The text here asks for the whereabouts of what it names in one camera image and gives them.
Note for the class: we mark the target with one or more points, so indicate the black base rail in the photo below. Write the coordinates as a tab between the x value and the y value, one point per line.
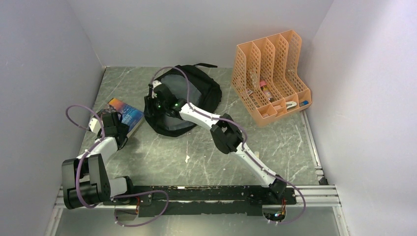
196	200

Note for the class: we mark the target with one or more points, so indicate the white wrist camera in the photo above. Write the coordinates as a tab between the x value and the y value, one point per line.
153	85
94	125

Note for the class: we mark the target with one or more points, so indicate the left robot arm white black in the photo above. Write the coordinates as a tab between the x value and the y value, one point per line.
84	179

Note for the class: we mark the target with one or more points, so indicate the orange plastic file organizer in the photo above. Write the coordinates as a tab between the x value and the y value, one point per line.
273	59

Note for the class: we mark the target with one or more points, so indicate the black student backpack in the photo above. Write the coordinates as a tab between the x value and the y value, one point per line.
188	82

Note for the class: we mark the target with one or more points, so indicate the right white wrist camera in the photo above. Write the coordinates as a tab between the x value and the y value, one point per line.
153	85

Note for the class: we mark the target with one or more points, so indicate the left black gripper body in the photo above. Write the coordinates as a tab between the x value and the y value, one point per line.
123	128

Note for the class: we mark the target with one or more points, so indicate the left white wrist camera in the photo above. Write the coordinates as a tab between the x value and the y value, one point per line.
94	125

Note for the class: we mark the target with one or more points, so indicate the small blue item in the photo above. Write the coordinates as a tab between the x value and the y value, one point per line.
303	103

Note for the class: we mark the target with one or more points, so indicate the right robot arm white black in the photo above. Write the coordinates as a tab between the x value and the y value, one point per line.
228	136

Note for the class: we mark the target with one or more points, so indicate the blue orange paperback book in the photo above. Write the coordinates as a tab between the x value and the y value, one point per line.
131	116

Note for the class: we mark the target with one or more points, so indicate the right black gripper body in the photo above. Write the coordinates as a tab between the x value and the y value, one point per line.
158	107

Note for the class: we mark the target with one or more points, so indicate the pink capped bottle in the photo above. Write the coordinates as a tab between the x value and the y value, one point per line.
266	91

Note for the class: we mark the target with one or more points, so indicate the silver stapler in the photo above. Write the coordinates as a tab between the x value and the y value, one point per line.
291	105

